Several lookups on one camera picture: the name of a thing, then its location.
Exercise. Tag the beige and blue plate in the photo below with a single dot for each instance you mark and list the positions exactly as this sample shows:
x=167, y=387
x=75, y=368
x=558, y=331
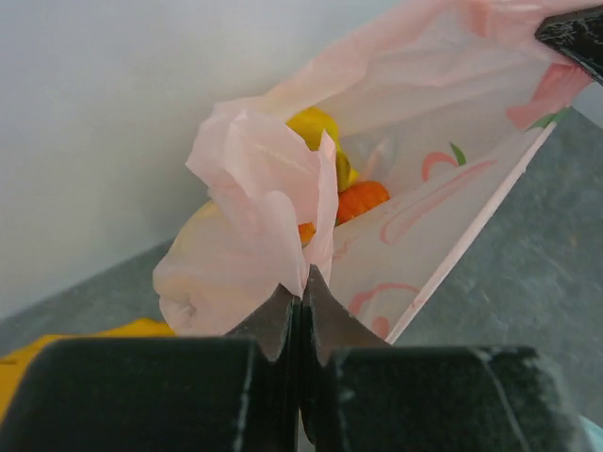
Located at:
x=594, y=433

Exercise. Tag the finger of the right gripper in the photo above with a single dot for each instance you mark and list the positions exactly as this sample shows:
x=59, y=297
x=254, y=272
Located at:
x=576, y=35

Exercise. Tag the orange folded cloth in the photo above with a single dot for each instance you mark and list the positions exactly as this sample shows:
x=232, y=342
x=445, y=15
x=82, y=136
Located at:
x=143, y=327

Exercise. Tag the yellow mango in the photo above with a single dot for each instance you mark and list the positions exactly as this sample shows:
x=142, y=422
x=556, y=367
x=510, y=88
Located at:
x=311, y=124

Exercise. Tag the pink peach plastic bag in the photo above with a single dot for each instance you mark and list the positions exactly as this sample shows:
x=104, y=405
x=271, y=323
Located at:
x=378, y=162

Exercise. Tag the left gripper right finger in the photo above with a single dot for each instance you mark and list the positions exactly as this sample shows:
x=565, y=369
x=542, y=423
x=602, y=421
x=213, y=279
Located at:
x=326, y=326

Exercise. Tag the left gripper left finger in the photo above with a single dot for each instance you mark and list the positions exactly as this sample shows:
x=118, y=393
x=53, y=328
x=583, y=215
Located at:
x=261, y=384

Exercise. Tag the peach fruit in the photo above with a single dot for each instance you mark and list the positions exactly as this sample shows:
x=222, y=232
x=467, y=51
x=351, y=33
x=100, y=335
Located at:
x=306, y=232

